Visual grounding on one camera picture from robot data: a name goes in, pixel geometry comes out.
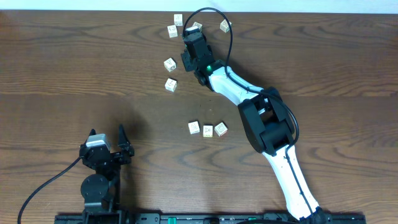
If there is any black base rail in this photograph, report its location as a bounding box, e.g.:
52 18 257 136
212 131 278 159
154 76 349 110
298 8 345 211
54 212 368 224

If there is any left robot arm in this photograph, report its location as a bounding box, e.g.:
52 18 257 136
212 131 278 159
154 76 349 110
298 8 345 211
79 125 134 224

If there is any wooden block red side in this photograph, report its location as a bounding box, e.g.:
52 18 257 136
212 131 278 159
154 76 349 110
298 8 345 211
214 122 228 137

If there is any wooden block yellow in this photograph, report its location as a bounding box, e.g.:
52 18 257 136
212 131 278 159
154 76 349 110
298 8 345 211
203 125 213 138

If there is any wooden block green side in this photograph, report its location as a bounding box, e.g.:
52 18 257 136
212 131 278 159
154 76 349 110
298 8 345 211
192 22 203 32

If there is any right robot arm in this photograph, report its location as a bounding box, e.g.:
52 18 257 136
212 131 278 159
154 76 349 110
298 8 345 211
182 29 327 223

